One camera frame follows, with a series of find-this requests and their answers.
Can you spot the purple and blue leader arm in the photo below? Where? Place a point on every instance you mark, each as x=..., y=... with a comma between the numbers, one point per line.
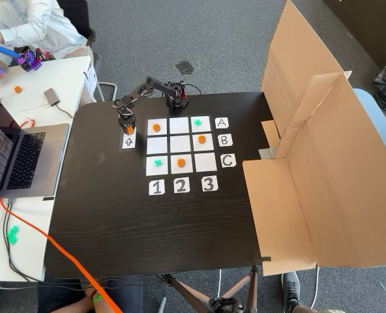
x=28, y=60

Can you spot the white paper grid square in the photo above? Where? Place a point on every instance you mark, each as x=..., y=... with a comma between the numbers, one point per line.
x=189, y=170
x=165, y=171
x=157, y=145
x=179, y=125
x=207, y=128
x=180, y=144
x=206, y=162
x=163, y=121
x=210, y=148

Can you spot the green cross token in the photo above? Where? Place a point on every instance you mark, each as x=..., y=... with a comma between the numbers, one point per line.
x=158, y=162
x=197, y=122

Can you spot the light blue round table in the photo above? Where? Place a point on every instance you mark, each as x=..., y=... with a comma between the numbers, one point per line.
x=379, y=114

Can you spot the white arrow paper sheet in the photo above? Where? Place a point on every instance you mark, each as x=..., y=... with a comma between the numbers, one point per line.
x=129, y=141

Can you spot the white printed paper sign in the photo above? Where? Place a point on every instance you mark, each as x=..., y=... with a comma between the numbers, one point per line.
x=91, y=78

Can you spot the black clamp with red lever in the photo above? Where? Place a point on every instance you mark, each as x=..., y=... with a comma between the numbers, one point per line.
x=181, y=94

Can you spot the paper sheet number 1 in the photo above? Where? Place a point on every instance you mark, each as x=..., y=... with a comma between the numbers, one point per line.
x=157, y=187

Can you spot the paper sheet number 2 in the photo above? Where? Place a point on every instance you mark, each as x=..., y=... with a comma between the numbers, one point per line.
x=181, y=185

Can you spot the grey usb hub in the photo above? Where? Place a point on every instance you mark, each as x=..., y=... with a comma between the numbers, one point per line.
x=51, y=96

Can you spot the dark floor tape patch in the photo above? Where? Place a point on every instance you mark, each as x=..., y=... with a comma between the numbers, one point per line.
x=186, y=67

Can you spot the paper sheet letter A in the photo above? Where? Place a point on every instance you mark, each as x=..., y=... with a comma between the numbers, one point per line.
x=222, y=123

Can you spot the paper sheet letter B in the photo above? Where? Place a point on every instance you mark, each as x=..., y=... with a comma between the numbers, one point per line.
x=225, y=140

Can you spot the paper sheet number 3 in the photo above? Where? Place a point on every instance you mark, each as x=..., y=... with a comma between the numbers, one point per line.
x=209, y=183

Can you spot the grey open laptop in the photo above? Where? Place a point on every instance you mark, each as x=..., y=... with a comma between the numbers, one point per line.
x=33, y=156

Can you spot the paper sheet letter C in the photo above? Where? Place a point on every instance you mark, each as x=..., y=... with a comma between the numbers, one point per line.
x=228, y=160

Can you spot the black office chair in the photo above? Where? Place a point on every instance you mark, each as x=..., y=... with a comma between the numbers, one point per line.
x=82, y=19

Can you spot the grey tape strip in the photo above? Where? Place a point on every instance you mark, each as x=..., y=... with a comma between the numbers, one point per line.
x=267, y=153

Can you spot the seated person operating leader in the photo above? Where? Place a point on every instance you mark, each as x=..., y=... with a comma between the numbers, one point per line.
x=33, y=19

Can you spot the seated person in dark trousers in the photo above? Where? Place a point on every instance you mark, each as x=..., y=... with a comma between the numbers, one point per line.
x=124, y=293

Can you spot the large brown cardboard screen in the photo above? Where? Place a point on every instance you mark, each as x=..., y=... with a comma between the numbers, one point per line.
x=326, y=195

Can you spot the standing person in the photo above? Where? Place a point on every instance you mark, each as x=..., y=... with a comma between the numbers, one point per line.
x=291, y=290

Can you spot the dark brown cabinet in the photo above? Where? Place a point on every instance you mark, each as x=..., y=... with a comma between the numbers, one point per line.
x=369, y=26

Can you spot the brown-legged camera tripod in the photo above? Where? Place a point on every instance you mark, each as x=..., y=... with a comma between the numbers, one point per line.
x=225, y=301

